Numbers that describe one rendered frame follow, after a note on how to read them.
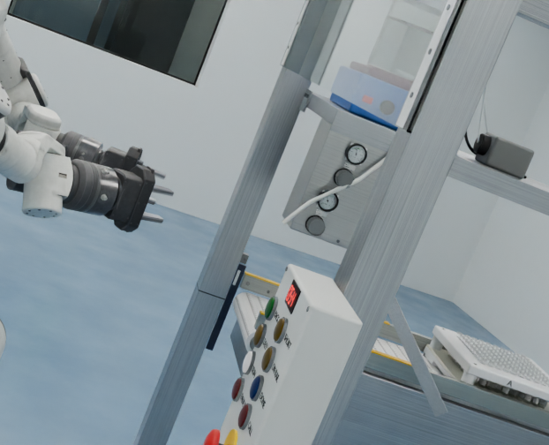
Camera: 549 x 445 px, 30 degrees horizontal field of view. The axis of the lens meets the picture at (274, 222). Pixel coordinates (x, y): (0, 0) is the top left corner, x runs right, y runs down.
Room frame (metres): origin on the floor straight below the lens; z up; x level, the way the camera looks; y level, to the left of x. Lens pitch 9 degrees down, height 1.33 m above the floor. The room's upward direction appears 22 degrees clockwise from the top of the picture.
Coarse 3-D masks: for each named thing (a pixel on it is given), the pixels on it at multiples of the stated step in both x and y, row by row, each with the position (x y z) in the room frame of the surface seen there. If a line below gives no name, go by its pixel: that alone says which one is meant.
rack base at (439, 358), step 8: (432, 352) 2.13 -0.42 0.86; (440, 352) 2.14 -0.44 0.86; (432, 360) 2.11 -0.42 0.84; (440, 360) 2.07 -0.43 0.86; (448, 360) 2.10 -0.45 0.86; (440, 368) 2.05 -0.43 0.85; (448, 368) 2.03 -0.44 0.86; (456, 368) 2.06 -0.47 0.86; (448, 376) 2.00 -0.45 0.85; (456, 376) 1.99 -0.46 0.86
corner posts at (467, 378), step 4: (432, 340) 2.16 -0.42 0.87; (436, 340) 2.15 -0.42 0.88; (432, 344) 2.15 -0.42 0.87; (436, 344) 2.15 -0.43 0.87; (440, 344) 2.15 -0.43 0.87; (432, 348) 2.15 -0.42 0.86; (436, 348) 2.15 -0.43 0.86; (440, 348) 2.15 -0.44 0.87; (464, 372) 1.95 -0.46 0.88; (464, 376) 1.95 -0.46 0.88; (468, 376) 1.94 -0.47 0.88; (472, 376) 1.94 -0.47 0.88; (476, 376) 1.95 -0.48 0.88; (464, 380) 1.94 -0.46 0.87; (468, 380) 1.94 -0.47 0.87; (472, 380) 1.94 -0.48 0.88; (472, 384) 1.95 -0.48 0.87
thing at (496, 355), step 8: (480, 344) 2.11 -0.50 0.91; (480, 352) 2.04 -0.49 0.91; (488, 352) 2.07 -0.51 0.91; (496, 352) 2.10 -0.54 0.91; (504, 352) 2.12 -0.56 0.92; (488, 360) 2.00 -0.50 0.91; (496, 360) 2.02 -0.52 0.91; (504, 360) 2.05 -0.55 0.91; (512, 360) 2.08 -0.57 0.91; (520, 360) 2.11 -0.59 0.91; (520, 368) 2.05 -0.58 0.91; (528, 368) 2.07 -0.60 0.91
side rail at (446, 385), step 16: (256, 320) 1.84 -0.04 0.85; (384, 368) 1.88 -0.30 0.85; (400, 368) 1.89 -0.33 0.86; (448, 384) 1.91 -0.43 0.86; (464, 384) 1.92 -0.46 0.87; (464, 400) 1.92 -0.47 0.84; (480, 400) 1.92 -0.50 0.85; (496, 400) 1.93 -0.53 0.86; (512, 400) 1.94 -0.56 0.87; (512, 416) 1.94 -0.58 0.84; (528, 416) 1.95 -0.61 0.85; (544, 416) 1.95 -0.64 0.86
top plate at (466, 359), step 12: (444, 336) 2.10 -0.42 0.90; (456, 348) 2.03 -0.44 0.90; (456, 360) 2.00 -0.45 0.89; (468, 360) 1.96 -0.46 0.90; (468, 372) 1.94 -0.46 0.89; (480, 372) 1.94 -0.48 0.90; (492, 372) 1.95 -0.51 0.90; (504, 372) 1.99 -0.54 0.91; (504, 384) 1.95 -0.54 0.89; (516, 384) 1.96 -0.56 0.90; (528, 384) 1.97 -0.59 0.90; (540, 384) 2.01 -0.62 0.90; (540, 396) 1.97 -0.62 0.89
